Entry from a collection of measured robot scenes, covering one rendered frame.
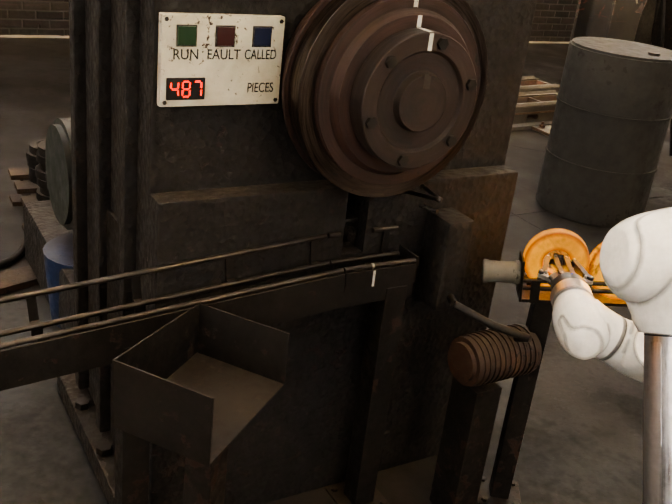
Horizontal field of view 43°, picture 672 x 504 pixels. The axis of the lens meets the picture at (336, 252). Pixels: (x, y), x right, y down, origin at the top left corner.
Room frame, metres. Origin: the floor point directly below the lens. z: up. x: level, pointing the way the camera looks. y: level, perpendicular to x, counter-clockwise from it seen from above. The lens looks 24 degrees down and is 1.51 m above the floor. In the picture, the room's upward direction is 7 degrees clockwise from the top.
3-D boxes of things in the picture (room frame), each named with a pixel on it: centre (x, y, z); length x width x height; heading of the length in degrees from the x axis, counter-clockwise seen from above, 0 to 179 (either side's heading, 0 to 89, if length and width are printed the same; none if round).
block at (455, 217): (1.93, -0.26, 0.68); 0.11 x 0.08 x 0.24; 32
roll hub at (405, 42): (1.71, -0.12, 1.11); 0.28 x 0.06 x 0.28; 122
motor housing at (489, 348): (1.85, -0.42, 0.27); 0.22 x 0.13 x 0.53; 122
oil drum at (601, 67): (4.44, -1.35, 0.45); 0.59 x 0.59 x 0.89
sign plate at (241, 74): (1.70, 0.27, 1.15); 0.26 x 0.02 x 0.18; 122
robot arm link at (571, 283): (1.67, -0.52, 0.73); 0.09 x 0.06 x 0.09; 87
